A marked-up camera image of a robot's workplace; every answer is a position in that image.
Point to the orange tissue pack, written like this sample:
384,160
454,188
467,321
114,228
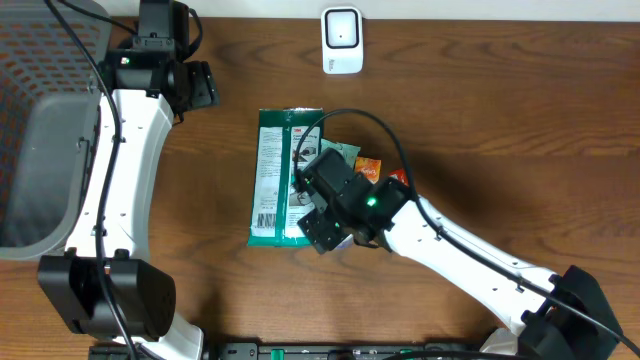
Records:
370,168

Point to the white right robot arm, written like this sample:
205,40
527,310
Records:
546,315

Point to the red snack wrapper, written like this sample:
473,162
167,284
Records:
400,175

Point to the grey plastic shopping basket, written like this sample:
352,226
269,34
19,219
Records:
49,114

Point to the white lid blue jar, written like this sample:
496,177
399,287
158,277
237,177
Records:
347,242

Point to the white barcode scanner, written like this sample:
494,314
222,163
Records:
342,40

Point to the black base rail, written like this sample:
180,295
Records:
254,351

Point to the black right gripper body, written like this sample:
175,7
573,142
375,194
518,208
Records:
329,228

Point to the large green 3M package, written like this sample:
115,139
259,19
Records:
286,138

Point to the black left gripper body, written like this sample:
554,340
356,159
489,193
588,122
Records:
205,88

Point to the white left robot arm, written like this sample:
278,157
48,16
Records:
104,285

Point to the light green wipes packet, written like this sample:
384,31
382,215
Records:
349,152

